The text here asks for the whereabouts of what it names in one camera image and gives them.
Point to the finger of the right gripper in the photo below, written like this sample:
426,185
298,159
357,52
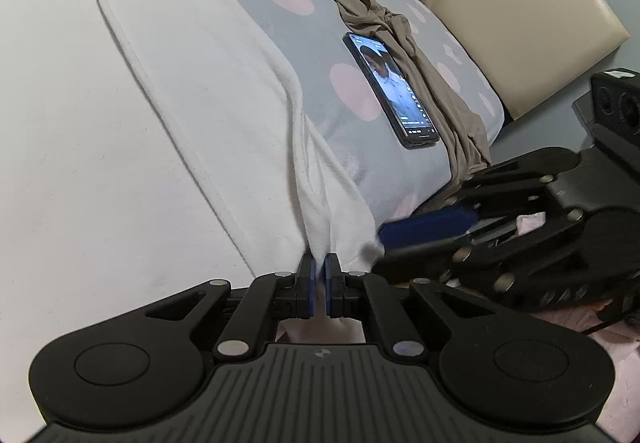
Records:
430,227
450,257

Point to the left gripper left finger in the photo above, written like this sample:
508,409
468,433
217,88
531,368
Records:
259,309

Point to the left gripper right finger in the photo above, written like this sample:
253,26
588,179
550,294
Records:
371,301

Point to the white fleece garment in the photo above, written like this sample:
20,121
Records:
148,146

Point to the taupe thin garment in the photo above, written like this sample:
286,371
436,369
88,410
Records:
462,131

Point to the beige padded headboard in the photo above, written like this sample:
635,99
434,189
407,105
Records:
530,49

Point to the smartphone with lit screen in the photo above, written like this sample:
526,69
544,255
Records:
408,117

